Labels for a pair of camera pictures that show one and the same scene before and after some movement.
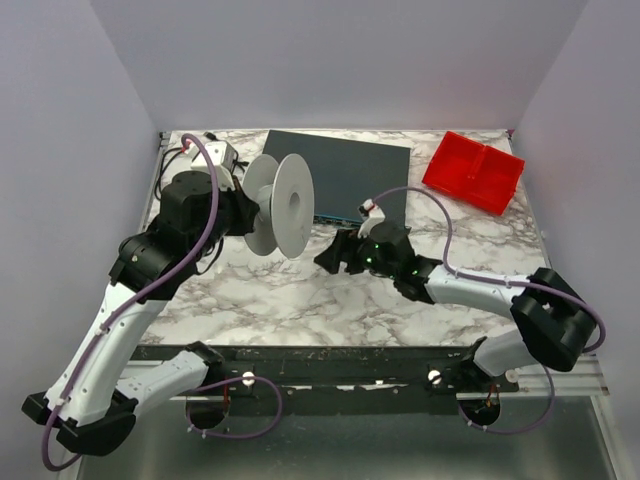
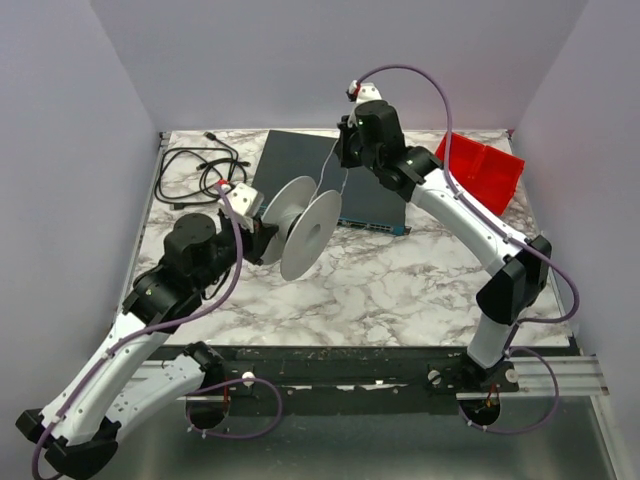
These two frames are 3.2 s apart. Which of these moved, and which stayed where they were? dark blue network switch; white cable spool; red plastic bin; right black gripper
Moved: right black gripper; white cable spool
Stayed: red plastic bin; dark blue network switch
